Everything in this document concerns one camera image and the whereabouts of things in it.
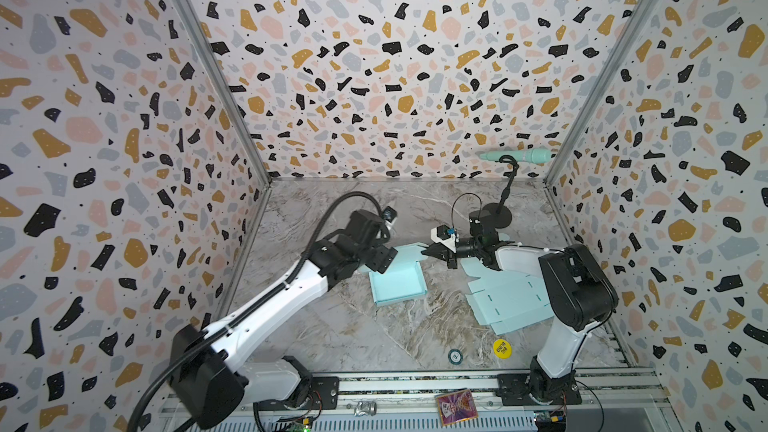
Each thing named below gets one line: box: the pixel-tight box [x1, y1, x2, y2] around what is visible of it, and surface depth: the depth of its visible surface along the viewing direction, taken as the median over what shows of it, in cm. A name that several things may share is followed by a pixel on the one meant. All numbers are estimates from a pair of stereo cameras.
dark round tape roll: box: [448, 349, 463, 365], surface depth 81 cm
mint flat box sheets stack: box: [460, 257, 555, 335], surface depth 90 cm
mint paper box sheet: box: [368, 243, 428, 307], surface depth 91 cm
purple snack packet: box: [436, 389, 479, 427], surface depth 72 cm
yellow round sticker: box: [493, 338, 513, 359], surface depth 83 cm
